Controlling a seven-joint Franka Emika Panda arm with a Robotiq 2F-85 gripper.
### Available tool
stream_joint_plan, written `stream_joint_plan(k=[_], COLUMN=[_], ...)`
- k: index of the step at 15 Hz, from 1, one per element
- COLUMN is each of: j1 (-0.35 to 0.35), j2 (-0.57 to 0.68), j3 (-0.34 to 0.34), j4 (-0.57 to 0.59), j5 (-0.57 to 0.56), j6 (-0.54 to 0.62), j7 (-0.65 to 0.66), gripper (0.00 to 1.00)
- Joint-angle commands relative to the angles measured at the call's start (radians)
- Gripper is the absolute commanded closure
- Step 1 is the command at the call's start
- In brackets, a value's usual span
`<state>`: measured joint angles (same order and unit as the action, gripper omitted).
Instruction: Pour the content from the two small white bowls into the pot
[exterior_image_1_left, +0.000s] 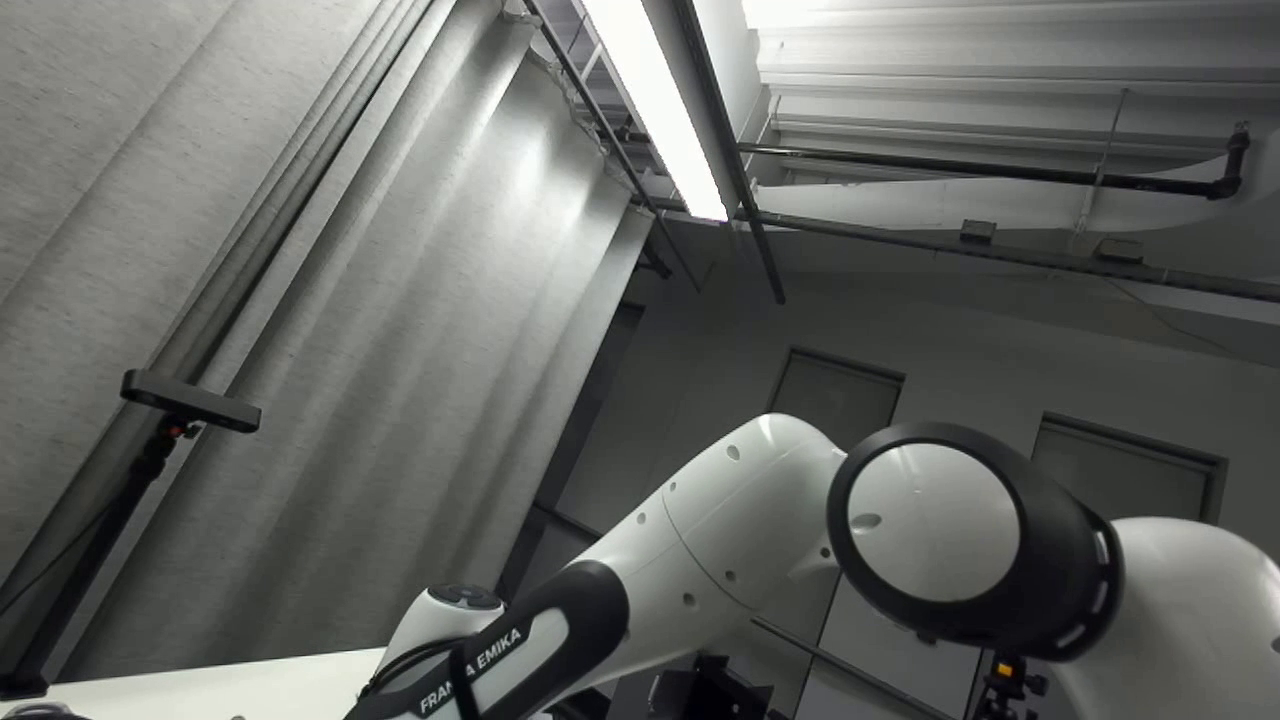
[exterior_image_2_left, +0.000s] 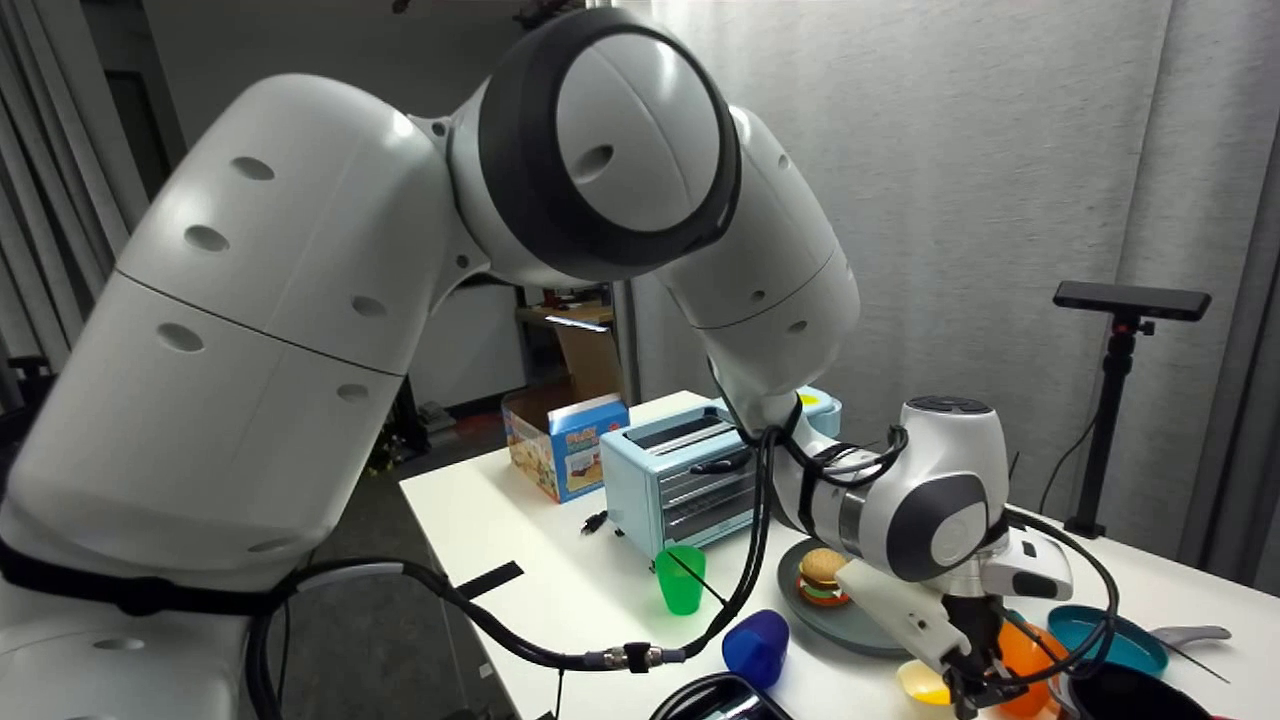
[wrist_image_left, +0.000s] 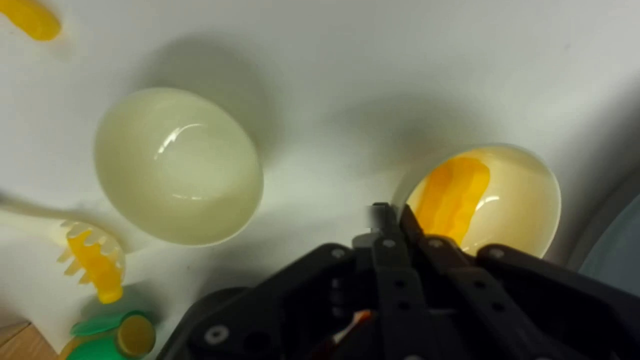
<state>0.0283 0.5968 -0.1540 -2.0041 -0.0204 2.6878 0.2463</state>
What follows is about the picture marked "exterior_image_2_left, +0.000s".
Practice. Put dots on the green plastic cup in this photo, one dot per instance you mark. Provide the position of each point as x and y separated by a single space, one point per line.
678 586

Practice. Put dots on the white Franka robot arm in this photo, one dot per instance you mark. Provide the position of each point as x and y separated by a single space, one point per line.
265 332

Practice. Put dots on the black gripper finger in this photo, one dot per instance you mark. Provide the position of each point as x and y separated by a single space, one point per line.
1005 676
960 683

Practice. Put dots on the toy burger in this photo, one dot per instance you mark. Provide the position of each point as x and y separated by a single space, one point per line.
820 576

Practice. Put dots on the brown cardboard box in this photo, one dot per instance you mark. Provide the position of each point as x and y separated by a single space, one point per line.
585 352

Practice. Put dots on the cardboard box with blue print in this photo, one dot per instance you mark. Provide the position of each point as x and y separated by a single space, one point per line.
582 444

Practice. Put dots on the grey round plate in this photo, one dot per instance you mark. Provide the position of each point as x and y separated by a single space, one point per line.
833 629

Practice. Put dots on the black bar camera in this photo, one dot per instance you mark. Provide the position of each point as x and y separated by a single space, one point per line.
1135 301

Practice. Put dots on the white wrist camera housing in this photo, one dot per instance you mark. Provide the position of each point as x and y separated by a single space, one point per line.
900 606

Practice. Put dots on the orange plastic cup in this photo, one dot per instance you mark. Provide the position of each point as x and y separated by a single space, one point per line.
1043 667

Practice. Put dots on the black camera stand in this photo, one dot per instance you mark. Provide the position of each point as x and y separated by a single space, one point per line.
1107 427

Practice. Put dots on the grey curtain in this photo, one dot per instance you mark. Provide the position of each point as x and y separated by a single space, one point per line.
1043 135
54 174

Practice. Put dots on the yellow toy pasta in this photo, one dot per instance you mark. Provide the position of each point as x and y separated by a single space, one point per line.
921 687

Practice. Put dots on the teal frying pan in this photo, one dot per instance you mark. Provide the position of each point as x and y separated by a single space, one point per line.
1113 641

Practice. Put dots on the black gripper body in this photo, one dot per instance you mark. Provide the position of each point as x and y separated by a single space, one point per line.
980 626

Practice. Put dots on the light blue toy toaster oven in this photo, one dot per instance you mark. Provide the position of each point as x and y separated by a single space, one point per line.
654 486

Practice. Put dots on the black pan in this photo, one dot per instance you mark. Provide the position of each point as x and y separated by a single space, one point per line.
1141 698

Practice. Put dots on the small black plug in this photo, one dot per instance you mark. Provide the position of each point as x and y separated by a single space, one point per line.
597 523

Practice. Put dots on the blue plastic cup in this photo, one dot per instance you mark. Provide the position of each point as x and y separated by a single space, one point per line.
756 648

